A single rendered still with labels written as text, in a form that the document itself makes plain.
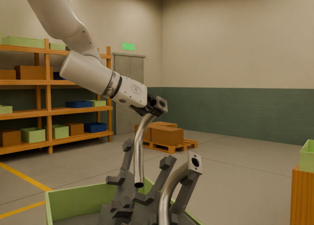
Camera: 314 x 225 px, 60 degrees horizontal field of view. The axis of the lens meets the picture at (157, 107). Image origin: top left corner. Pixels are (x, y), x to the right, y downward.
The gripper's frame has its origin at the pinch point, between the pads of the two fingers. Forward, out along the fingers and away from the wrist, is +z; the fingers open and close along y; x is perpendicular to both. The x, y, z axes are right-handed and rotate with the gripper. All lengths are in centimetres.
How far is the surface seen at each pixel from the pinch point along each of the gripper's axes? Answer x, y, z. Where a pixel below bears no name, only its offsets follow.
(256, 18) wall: 46, 542, 335
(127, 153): 25.5, -1.1, 4.2
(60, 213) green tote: 55, -16, -8
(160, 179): 13.0, -16.9, 10.6
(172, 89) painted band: 350, 572, 317
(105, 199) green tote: 47.6, -9.1, 7.3
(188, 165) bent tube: -7.2, -25.3, 4.3
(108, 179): 32.0, -10.1, 0.7
